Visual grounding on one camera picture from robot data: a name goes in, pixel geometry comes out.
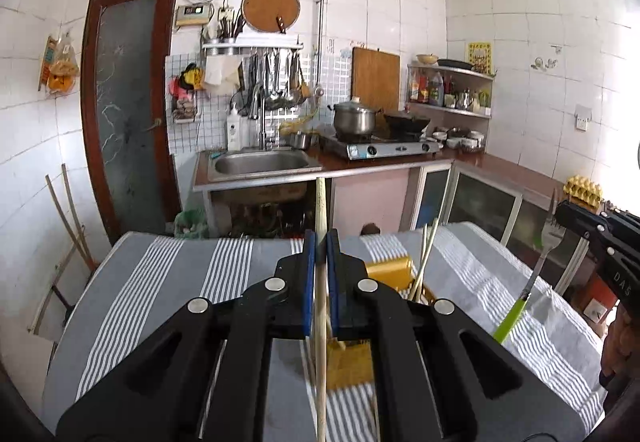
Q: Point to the white wall rack shelf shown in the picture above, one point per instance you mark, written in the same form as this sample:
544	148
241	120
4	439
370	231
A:
252	44

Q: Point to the group of small bowls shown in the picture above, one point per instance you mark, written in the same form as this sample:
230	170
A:
460	139

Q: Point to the yellow plastic utensil basket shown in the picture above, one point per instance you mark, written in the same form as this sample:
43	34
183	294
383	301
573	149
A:
390	273

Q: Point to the round wooden cutting board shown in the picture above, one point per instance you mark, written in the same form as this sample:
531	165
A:
270	6

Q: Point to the wooden stick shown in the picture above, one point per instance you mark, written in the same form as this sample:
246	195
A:
67	222

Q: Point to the metal faucet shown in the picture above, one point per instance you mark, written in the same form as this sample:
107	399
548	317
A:
262	117

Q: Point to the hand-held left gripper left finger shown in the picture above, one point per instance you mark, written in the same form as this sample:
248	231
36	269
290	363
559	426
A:
310	282

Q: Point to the row of condiment bottles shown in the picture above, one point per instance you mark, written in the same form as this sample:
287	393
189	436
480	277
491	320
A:
435	89

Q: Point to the glass-door kitchen cabinet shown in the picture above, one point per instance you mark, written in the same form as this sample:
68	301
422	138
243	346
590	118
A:
480	202

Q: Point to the white soap bottle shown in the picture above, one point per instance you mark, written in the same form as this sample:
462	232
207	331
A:
233	129

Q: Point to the person's right hand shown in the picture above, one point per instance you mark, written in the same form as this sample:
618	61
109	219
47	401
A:
620	347

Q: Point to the steel gas stove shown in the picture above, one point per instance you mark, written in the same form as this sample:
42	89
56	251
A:
380	147

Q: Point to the row of hanging ladles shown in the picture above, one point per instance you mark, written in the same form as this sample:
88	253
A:
277	77

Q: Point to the brown frosted glass door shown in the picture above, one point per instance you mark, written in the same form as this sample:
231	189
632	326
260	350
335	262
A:
130	112

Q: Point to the yellow bowl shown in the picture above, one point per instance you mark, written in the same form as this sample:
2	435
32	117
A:
427	59

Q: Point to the hanging orange plastic bag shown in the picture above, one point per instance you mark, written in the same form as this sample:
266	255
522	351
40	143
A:
62	67

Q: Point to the grey striped tablecloth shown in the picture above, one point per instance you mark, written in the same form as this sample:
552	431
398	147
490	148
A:
150	302

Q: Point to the yellow wall poster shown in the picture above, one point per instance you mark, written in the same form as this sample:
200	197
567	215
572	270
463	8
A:
479	57

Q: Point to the wooden chopstick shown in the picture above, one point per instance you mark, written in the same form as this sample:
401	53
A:
321	202
419	267
431	242

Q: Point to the wall hook decoration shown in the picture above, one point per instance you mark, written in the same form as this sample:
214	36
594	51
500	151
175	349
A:
544	63

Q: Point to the small steel pot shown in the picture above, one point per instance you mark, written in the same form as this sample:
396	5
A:
299	140

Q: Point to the beige wall controller box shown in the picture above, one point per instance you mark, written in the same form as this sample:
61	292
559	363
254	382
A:
192	15

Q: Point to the white hanging cloth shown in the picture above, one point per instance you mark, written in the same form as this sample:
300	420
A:
222	72

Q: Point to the yellow egg carton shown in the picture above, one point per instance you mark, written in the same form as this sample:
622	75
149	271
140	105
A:
582	192

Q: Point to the black wok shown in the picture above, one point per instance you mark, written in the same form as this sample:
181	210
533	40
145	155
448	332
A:
406	123

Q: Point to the green plastic bag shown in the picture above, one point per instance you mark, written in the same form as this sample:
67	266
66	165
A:
190	224

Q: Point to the steel cooking pot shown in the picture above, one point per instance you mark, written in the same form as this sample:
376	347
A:
354	119

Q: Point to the steel kitchen sink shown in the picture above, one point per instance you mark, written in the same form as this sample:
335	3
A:
265	164

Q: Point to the black frying pan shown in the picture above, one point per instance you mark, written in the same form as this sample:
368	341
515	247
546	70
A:
455	63

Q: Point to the corner wall shelf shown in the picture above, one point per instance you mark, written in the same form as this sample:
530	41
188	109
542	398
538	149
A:
450	109

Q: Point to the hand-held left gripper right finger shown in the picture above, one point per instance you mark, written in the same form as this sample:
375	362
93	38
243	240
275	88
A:
333	282

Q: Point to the red box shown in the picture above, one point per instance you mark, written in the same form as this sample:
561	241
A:
590	289

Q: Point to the holder with knives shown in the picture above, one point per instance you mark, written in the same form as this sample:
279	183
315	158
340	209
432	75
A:
231	27

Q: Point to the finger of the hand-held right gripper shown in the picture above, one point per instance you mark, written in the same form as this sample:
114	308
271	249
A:
580	214
607	247

